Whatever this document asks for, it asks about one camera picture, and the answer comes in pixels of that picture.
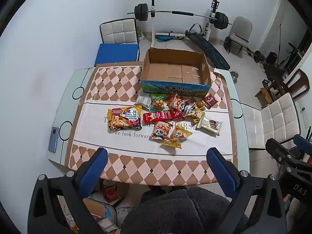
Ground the dark red snack packet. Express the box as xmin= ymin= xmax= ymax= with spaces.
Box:
xmin=202 ymin=93 xmax=219 ymax=109

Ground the small wooden stool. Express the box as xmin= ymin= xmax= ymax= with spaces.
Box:
xmin=255 ymin=88 xmax=273 ymax=108

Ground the orange panda snack packet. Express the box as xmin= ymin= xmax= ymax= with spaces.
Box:
xmin=149 ymin=121 xmax=172 ymax=141
xmin=166 ymin=95 xmax=191 ymax=114

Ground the small red snack packet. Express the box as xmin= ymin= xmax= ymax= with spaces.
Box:
xmin=169 ymin=109 xmax=185 ymax=120

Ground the yellow chicken snack packet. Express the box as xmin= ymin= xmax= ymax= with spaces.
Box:
xmin=161 ymin=124 xmax=193 ymax=149

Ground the cardboard storage box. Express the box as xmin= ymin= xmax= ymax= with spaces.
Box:
xmin=83 ymin=197 xmax=115 ymax=227

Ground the black exercise machine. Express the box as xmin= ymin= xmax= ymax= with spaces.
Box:
xmin=264 ymin=43 xmax=305 ymax=78

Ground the blue cushion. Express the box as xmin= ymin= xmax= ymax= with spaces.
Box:
xmin=94 ymin=43 xmax=140 ymax=67

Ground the grey folding chair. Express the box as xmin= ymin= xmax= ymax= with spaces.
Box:
xmin=224 ymin=17 xmax=253 ymax=54

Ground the black weight bench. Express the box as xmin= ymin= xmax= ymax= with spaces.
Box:
xmin=185 ymin=30 xmax=231 ymax=70

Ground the black dumbbell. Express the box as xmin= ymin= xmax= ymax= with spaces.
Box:
xmin=245 ymin=49 xmax=265 ymax=63

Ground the white padded chair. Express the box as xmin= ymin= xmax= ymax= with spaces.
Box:
xmin=99 ymin=18 xmax=140 ymax=45
xmin=244 ymin=93 xmax=304 ymax=150

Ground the dark wooden chair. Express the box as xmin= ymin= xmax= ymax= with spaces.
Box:
xmin=275 ymin=68 xmax=310 ymax=100

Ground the grey fleece clothing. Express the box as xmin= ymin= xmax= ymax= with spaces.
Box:
xmin=121 ymin=186 xmax=232 ymax=234

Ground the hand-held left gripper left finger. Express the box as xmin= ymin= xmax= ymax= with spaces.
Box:
xmin=29 ymin=147 xmax=109 ymax=234

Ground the red green snack packet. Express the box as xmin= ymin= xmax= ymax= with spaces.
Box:
xmin=143 ymin=111 xmax=171 ymax=123

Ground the instant noodle packet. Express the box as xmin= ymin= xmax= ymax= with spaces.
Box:
xmin=108 ymin=105 xmax=142 ymax=131

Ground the white snack packet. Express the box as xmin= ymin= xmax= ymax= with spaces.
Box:
xmin=135 ymin=92 xmax=153 ymax=110

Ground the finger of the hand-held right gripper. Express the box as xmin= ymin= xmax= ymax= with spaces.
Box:
xmin=293 ymin=134 xmax=312 ymax=155
xmin=265 ymin=138 xmax=303 ymax=168

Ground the green candy packet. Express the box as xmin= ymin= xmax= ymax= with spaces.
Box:
xmin=150 ymin=94 xmax=166 ymax=111

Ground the blue smartphone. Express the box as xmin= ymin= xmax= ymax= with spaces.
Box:
xmin=48 ymin=127 xmax=60 ymax=153

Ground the cream wafer biscuit packet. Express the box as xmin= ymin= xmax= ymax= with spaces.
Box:
xmin=196 ymin=115 xmax=222 ymax=136

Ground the yellow cartoon snack packet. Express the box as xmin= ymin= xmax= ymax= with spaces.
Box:
xmin=184 ymin=102 xmax=206 ymax=123

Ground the white barbell rack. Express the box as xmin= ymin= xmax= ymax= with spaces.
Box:
xmin=149 ymin=0 xmax=220 ymax=48

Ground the barbell with black plates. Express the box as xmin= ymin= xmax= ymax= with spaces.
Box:
xmin=134 ymin=3 xmax=232 ymax=31

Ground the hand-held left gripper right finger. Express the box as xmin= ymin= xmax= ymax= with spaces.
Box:
xmin=206 ymin=147 xmax=287 ymax=234

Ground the checkered tablecloth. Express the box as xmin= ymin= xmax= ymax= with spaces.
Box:
xmin=69 ymin=62 xmax=238 ymax=184

